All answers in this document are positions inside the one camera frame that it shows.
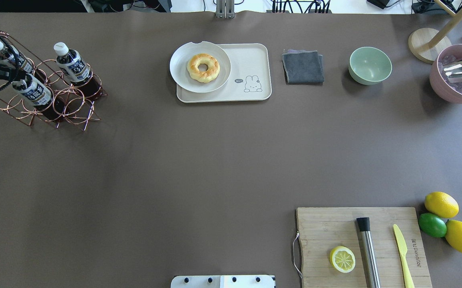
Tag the glazed donut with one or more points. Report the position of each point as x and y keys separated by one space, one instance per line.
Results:
x=203 y=68

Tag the yellow lemon upper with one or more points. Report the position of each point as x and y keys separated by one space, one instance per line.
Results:
x=441 y=204

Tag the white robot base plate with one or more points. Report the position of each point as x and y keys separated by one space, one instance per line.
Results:
x=224 y=281

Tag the green bowl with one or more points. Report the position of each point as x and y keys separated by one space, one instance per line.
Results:
x=369 y=65

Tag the cream rabbit tray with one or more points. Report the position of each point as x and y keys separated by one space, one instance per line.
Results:
x=249 y=80

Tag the green lime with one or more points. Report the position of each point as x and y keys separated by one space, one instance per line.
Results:
x=432 y=225

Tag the wooden stand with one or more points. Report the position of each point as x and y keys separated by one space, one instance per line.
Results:
x=427 y=43

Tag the grey folded cloth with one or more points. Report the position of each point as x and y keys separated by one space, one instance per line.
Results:
x=303 y=67

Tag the half lemon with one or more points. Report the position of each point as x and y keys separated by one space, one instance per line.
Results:
x=342 y=259

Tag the tea bottle rack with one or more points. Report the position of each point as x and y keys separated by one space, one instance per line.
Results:
x=9 y=57
x=40 y=97

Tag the bamboo cutting board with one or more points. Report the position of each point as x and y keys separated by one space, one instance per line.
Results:
x=322 y=229

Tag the tea bottle taken from rack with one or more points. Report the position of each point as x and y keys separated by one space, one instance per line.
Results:
x=76 y=71

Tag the yellow plastic knife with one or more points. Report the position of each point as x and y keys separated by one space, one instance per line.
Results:
x=403 y=250

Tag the copper wire bottle rack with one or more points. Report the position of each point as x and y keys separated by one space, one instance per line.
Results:
x=78 y=109

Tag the tea bottle front rack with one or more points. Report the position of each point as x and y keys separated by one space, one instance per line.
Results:
x=40 y=97

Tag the white round plate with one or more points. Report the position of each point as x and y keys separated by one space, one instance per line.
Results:
x=180 y=59

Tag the tea bottle rear rack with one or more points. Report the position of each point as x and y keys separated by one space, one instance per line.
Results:
x=9 y=57

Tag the pink ice bucket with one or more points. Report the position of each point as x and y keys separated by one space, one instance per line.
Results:
x=439 y=83

